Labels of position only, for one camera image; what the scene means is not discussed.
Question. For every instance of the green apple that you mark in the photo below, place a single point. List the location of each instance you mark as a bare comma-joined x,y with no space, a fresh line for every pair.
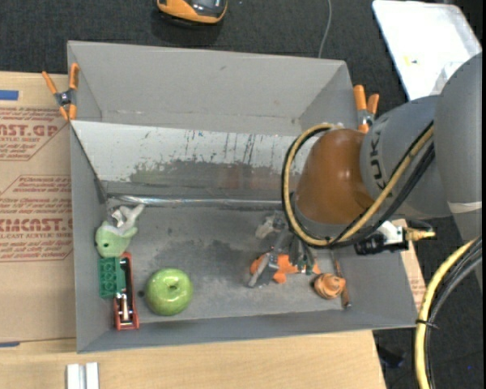
169,292

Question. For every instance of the orange ridged cone toy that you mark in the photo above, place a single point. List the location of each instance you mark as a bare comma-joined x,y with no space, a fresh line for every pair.
329,286

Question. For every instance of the white toy figure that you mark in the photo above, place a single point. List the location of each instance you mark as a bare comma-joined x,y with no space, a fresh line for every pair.
125,216

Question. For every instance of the red stapler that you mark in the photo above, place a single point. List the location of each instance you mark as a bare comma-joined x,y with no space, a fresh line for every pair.
126,316

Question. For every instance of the black cylinder on white bracket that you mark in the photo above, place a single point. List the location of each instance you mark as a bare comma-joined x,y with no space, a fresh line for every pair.
378,242

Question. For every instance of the light green toy animal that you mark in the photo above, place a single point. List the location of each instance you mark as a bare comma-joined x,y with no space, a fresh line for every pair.
112,241

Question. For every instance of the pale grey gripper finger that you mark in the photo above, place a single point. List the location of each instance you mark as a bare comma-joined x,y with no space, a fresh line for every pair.
274,269
257,276

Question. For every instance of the brown cardboard board red print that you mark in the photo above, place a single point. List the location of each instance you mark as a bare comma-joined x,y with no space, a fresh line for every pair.
32,201

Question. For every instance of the grey metal bin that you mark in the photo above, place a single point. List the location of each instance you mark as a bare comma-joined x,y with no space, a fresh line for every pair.
210,233

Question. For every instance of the green toy building brick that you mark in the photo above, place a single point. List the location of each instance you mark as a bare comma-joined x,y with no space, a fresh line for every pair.
110,278

